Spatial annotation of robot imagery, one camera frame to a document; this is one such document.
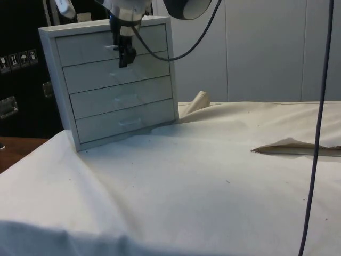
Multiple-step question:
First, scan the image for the white chest of drawers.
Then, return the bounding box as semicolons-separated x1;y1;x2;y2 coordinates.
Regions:
38;15;180;153

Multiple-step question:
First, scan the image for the pale grey locker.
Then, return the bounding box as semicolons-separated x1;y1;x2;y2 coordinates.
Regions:
225;0;304;103
302;0;341;102
149;0;228;103

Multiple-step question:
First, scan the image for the black cable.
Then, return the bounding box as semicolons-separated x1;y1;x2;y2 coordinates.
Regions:
121;0;223;61
298;0;335;256

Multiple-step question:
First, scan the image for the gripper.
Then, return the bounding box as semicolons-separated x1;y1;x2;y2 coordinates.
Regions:
109;13;137;68

